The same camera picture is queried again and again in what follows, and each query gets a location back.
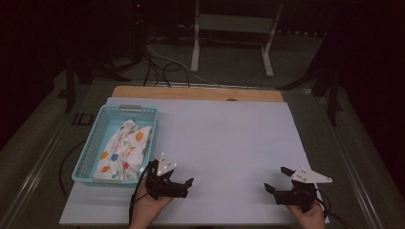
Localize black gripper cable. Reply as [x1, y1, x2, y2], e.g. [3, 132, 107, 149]
[313, 186, 354, 229]
[127, 160, 155, 225]

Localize wooden table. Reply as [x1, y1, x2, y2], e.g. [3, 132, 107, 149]
[111, 85, 285, 103]

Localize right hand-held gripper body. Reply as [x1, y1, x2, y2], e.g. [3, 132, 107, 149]
[274, 166, 333, 214]

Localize white baby pants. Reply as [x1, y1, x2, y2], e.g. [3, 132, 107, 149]
[93, 118, 153, 182]

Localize person's left hand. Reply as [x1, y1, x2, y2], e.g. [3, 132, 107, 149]
[128, 177, 175, 229]

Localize thin black floor cable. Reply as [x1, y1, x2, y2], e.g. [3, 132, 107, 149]
[57, 139, 88, 196]

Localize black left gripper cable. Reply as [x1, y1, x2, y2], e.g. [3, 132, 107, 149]
[127, 160, 155, 225]

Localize black rectangular floor frame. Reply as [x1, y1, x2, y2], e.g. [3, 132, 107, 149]
[72, 112, 96, 127]

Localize person's right hand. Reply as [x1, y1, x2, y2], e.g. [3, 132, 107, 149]
[286, 199, 327, 229]

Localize light blue plastic basket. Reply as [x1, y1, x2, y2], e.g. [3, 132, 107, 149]
[71, 104, 160, 188]

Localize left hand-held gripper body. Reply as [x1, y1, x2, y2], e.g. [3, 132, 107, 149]
[145, 153, 180, 200]

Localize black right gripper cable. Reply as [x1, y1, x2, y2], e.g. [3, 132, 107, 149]
[313, 186, 354, 229]

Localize black stand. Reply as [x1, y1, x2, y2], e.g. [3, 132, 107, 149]
[56, 52, 132, 115]
[275, 31, 344, 128]

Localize black floor cables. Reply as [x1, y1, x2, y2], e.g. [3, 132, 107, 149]
[142, 47, 192, 89]

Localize white table mat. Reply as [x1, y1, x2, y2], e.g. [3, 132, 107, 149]
[58, 96, 330, 227]

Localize white metal stand frame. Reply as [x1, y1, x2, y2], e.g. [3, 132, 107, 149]
[189, 0, 285, 78]

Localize white floor cable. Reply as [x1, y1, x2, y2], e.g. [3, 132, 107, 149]
[145, 43, 222, 86]

